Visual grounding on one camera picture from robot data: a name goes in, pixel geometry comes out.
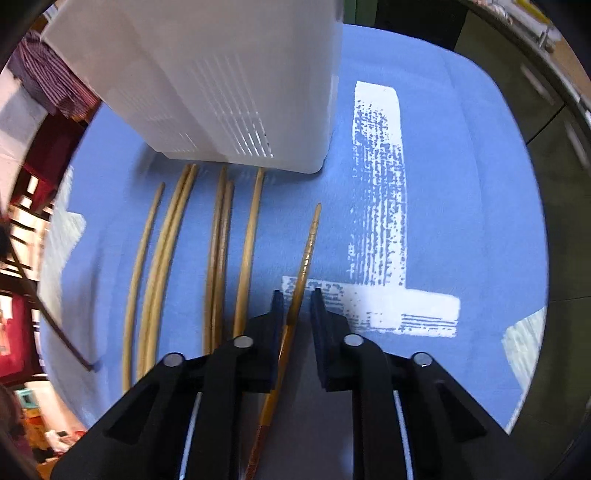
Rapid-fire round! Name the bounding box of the red-ended wooden chopstick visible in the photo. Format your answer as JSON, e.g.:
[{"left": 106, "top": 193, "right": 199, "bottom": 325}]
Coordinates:
[{"left": 242, "top": 203, "right": 323, "bottom": 480}]

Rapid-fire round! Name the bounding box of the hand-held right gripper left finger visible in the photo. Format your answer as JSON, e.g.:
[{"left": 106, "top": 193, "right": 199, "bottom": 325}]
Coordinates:
[{"left": 51, "top": 290, "right": 284, "bottom": 480}]

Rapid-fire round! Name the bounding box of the blue printed tablecloth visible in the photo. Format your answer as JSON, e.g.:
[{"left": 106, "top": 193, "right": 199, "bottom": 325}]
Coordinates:
[{"left": 37, "top": 23, "right": 552, "bottom": 437}]

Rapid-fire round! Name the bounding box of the dark wooden chair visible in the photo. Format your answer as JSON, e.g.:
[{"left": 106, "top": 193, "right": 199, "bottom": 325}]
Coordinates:
[{"left": 0, "top": 115, "right": 100, "bottom": 384}]

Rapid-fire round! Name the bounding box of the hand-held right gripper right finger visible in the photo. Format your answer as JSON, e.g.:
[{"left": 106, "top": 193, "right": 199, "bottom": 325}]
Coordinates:
[{"left": 309, "top": 287, "right": 546, "bottom": 480}]

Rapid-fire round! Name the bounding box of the white plastic utensil holder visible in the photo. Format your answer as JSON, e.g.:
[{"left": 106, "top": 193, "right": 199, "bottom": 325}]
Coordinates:
[{"left": 41, "top": 0, "right": 345, "bottom": 175}]

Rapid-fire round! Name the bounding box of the bunch of plain wooden chopsticks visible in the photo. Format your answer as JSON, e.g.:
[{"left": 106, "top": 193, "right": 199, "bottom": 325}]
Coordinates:
[{"left": 121, "top": 162, "right": 266, "bottom": 393}]

